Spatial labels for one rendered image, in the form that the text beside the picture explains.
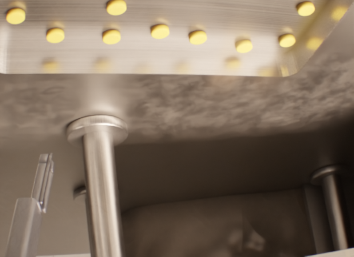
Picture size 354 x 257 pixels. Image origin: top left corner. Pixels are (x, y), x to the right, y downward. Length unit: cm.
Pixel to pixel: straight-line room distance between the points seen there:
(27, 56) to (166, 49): 9
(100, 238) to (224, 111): 14
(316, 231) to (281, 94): 26
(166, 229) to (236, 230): 8
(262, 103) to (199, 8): 15
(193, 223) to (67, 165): 19
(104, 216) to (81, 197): 18
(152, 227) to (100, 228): 24
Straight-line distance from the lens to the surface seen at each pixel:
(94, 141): 44
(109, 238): 41
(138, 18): 33
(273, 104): 46
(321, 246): 67
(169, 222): 65
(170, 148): 51
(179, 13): 33
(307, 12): 34
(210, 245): 65
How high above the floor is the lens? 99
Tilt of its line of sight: 25 degrees down
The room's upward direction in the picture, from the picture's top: 172 degrees clockwise
